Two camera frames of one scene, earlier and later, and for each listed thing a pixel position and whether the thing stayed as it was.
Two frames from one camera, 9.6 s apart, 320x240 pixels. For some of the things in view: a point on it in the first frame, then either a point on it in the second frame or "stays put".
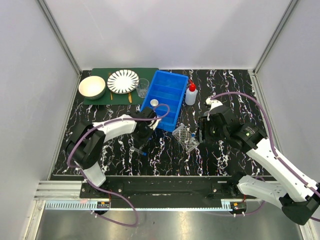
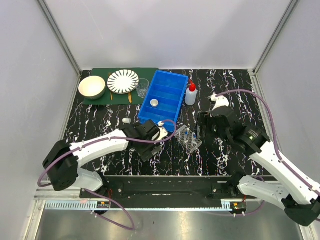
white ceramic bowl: (92, 87) stays put
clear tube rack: (184, 136) stays put
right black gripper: (204, 124) stays put
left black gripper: (141, 139) → (152, 146)
